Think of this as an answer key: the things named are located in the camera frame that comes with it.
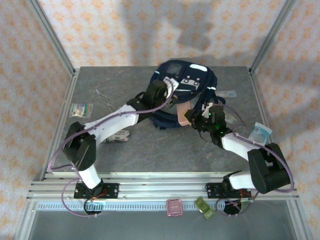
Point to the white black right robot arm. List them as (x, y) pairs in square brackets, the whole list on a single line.
[(235, 145)]

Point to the white printed pouch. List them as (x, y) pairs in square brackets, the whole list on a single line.
[(117, 136)]

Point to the green plastic clip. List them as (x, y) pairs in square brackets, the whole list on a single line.
[(205, 208)]

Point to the pink pencil case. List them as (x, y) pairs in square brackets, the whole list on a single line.
[(182, 110)]

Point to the pink square clip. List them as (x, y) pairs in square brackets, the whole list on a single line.
[(174, 207)]

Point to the blue white wipes packet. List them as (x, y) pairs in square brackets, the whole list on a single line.
[(260, 132)]

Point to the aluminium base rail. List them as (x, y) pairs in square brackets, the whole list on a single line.
[(162, 187)]

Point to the aluminium right side rail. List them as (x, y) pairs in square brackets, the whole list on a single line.
[(260, 100)]

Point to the navy blue backpack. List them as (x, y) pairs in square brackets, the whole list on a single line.
[(210, 80)]

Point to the aluminium frame post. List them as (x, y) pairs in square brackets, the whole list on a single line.
[(270, 32), (53, 42)]

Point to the green white plastic packet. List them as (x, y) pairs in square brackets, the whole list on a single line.
[(80, 110)]

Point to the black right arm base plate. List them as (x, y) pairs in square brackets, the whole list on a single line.
[(212, 190)]

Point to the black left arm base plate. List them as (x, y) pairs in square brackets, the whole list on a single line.
[(112, 190)]

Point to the aluminium right frame post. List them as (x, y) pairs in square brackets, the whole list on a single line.
[(270, 32)]

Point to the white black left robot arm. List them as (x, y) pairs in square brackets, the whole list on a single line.
[(112, 122)]

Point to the aluminium left frame post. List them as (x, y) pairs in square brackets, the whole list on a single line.
[(53, 42)]

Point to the small clear plastic pouch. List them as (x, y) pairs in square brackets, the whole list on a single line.
[(228, 94)]

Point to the aluminium left side rail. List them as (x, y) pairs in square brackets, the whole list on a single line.
[(63, 120)]

